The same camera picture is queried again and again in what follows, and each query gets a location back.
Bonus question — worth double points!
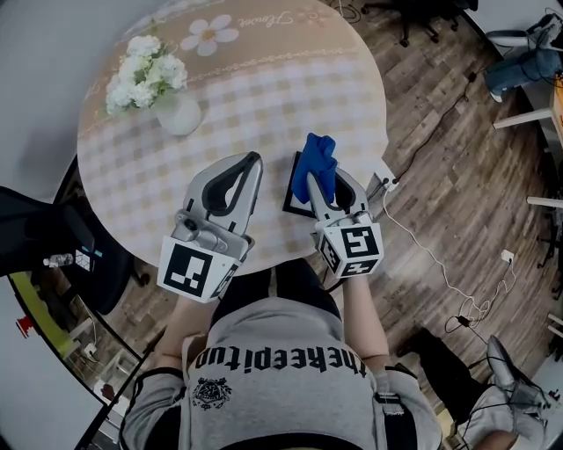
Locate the black floor cable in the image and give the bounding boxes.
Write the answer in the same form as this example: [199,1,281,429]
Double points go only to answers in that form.
[388,71,479,182]

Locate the person's black shorts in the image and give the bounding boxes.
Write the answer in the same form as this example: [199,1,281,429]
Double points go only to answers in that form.
[210,258,345,329]

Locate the clear water bottle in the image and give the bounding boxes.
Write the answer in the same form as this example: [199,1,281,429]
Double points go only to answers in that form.
[42,252,76,270]

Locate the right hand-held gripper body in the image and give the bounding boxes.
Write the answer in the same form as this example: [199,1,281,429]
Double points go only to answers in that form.
[312,210,385,280]

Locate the blue cloth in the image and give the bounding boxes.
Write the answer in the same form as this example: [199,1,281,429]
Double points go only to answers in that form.
[291,132,340,207]

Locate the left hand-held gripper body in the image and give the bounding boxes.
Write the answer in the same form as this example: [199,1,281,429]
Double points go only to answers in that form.
[157,209,257,305]

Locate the person's right forearm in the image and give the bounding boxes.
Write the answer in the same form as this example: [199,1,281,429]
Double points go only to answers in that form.
[341,272,392,371]

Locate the wooden desk with white legs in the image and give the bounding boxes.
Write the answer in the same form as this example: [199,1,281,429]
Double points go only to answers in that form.
[492,72,563,156]

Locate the black mesh office chair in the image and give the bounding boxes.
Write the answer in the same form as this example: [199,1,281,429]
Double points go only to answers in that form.
[360,0,481,49]
[0,185,151,316]

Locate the white cable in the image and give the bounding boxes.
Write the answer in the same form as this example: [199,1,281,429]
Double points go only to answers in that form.
[381,187,516,329]

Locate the white ribbed vase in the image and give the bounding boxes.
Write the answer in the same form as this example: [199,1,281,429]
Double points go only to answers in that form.
[153,91,203,137]

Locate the yellow green panel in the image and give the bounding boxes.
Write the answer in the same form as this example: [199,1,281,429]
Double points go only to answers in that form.
[8,271,78,359]

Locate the white socket box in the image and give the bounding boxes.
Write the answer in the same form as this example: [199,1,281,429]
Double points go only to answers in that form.
[372,171,401,192]

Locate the white curved desk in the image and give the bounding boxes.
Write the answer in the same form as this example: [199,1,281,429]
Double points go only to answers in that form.
[0,272,113,450]

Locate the black framed picture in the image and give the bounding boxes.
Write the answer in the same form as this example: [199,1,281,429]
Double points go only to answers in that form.
[282,150,349,220]

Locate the round table with checked cloth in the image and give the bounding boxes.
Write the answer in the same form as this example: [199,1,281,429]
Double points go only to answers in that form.
[77,0,393,276]

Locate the person's left forearm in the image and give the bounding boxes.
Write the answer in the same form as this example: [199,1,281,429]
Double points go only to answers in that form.
[155,294,222,375]

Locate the person's grey printed shirt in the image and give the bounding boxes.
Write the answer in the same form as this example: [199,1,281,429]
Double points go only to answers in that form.
[118,296,443,450]

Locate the white flower bouquet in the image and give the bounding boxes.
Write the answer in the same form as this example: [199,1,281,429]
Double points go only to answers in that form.
[105,34,190,117]

